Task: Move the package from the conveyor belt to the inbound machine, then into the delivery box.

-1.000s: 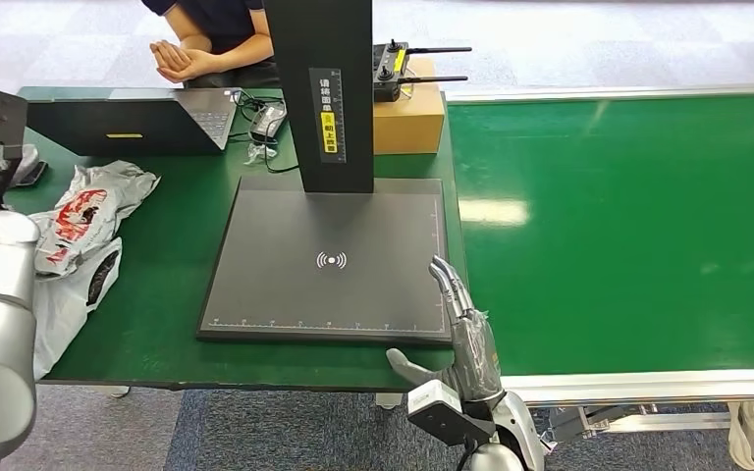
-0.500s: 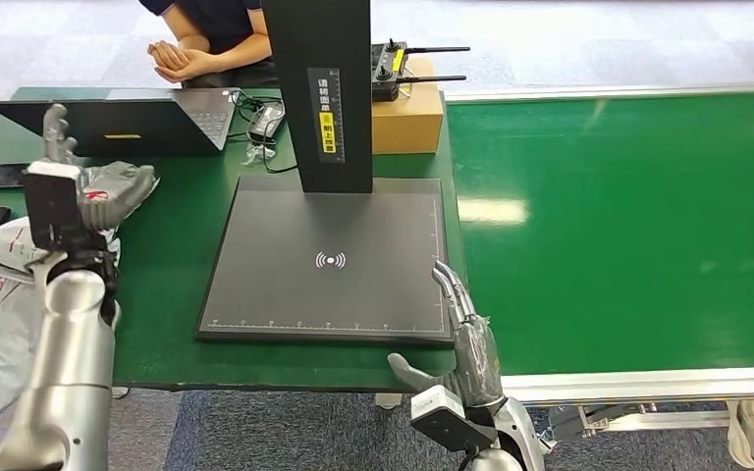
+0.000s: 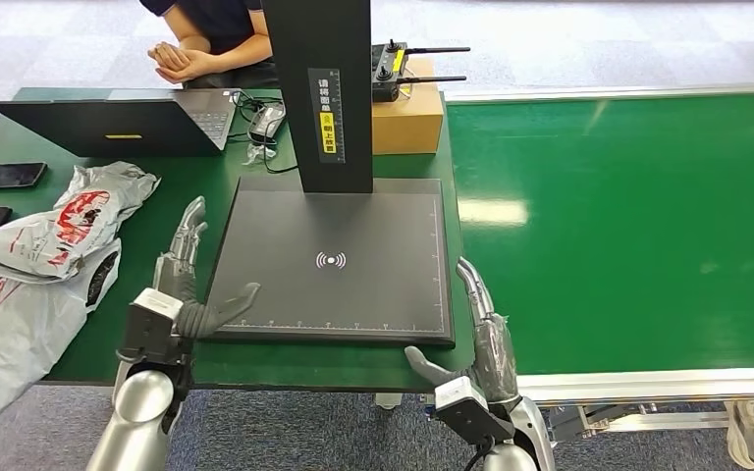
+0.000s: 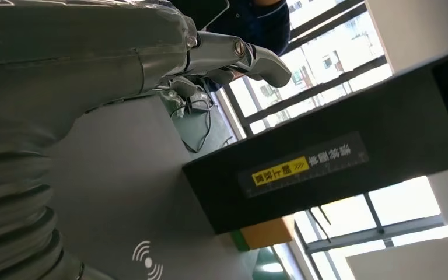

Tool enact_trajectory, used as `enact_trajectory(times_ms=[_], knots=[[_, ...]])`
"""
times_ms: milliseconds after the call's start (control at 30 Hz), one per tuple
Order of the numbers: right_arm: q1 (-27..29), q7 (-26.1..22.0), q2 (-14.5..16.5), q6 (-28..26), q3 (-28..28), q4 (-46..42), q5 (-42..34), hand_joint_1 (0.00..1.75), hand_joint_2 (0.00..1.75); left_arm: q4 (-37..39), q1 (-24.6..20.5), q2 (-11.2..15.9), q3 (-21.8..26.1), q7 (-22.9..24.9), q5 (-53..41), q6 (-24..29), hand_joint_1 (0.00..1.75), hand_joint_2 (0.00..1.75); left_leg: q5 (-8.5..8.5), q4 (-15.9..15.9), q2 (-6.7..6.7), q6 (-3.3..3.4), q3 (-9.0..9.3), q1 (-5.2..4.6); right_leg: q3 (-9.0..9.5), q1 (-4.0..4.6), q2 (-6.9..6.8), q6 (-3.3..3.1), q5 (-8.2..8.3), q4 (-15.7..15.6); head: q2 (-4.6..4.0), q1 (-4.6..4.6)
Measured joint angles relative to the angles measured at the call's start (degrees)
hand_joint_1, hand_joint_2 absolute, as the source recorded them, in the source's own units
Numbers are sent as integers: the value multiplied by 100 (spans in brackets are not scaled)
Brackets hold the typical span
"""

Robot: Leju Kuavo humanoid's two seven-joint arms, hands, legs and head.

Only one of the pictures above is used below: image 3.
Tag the person's hand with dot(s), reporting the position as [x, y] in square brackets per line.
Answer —
[193, 66]
[165, 56]

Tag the black remote controller with antennas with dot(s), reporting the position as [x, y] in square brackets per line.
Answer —
[385, 82]

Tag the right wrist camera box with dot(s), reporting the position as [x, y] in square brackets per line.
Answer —
[471, 409]

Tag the brown cardboard box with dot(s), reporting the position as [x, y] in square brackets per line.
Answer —
[408, 123]

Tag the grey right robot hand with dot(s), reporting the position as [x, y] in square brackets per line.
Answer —
[497, 357]

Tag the clear plastic wrapper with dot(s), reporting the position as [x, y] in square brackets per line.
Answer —
[258, 153]

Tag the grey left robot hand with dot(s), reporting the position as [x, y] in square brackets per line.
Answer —
[178, 273]

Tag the black scanner column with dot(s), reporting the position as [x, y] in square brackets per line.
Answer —
[322, 39]

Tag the person's right hand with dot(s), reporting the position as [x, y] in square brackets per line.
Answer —
[165, 56]

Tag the white package with black window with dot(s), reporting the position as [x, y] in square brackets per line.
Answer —
[19, 338]

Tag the person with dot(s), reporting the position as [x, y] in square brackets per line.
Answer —
[224, 19]

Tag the green conveyor belt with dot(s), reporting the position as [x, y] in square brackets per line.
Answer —
[644, 195]

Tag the grey power adapter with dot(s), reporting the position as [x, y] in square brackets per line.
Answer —
[266, 122]

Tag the black smartphone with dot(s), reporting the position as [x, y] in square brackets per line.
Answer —
[5, 175]

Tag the person's left hand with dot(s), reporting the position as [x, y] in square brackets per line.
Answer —
[193, 66]

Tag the black scanner base plate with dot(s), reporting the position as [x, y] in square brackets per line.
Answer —
[351, 299]

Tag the dark open laptop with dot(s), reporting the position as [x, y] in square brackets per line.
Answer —
[91, 128]

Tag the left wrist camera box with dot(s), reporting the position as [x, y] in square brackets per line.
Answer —
[149, 325]

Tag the green table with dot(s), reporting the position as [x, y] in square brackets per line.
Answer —
[156, 195]

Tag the white package with large red print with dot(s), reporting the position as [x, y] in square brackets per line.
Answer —
[58, 234]

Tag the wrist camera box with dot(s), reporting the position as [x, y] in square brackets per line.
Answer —
[471, 409]
[149, 325]

